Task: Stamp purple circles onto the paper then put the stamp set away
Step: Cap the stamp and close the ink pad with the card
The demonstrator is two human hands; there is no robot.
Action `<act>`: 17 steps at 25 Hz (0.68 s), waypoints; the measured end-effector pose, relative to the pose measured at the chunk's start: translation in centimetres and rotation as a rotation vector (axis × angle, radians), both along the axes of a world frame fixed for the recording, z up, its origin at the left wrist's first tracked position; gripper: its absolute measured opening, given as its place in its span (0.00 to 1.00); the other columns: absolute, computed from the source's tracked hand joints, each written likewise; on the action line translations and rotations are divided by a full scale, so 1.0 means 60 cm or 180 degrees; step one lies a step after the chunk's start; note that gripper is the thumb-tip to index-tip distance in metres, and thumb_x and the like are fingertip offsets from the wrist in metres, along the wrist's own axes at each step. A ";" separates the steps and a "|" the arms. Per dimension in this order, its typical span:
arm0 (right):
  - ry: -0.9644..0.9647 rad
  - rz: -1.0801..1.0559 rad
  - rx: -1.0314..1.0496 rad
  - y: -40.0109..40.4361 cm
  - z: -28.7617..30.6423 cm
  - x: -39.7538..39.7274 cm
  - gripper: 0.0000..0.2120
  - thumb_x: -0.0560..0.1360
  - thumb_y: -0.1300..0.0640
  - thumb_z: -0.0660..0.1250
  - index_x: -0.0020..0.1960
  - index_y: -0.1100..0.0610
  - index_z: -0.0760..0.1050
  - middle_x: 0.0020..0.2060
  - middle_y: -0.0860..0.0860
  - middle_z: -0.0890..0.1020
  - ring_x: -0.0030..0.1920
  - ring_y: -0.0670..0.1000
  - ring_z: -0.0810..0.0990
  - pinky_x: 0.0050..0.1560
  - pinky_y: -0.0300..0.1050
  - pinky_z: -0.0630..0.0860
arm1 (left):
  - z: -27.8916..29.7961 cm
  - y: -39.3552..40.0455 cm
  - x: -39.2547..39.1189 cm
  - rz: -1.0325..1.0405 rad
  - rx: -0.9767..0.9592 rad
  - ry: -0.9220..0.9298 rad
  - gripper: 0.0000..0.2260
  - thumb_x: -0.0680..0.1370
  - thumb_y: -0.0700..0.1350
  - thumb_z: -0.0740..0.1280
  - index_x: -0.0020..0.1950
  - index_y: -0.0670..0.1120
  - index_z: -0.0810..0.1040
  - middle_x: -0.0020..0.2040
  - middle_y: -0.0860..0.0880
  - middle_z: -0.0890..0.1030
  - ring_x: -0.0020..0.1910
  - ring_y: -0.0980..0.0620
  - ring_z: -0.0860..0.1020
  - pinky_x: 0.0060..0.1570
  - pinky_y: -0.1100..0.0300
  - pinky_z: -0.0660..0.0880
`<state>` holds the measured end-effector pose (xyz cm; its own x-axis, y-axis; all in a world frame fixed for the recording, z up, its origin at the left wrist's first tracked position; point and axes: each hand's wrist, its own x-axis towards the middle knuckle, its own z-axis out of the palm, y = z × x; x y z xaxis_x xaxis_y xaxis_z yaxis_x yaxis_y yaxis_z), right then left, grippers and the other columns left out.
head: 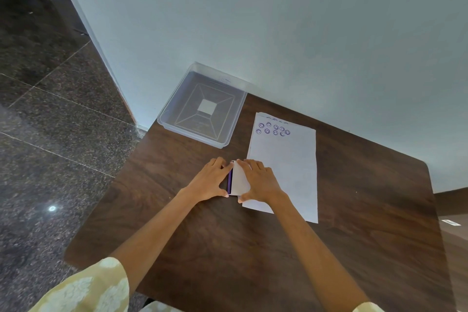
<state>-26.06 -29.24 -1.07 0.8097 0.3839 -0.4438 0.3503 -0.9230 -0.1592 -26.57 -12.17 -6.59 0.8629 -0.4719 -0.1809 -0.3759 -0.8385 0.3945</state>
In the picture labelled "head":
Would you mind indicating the person's left forearm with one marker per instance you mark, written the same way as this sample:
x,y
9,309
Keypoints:
x,y
157,231

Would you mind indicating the clear plastic container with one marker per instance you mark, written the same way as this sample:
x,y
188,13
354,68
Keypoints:
x,y
203,107

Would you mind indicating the person's right thumb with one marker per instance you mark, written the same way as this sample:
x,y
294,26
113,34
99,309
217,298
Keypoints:
x,y
245,197

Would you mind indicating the person's left thumb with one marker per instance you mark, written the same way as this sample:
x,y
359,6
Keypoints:
x,y
221,195

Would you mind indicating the person's left hand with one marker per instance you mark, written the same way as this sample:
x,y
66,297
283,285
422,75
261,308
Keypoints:
x,y
208,183

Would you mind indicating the white paper with purple stamps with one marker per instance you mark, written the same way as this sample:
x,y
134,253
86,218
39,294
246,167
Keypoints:
x,y
289,169

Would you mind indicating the white and purple ink pad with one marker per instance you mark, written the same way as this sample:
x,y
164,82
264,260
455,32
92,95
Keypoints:
x,y
240,181

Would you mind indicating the person's right forearm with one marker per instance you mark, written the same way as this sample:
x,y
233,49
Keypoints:
x,y
314,249

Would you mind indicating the yellow floral garment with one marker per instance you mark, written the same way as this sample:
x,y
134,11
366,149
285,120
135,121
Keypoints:
x,y
91,286

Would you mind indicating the person's right hand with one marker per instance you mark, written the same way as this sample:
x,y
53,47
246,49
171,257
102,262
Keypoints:
x,y
263,183

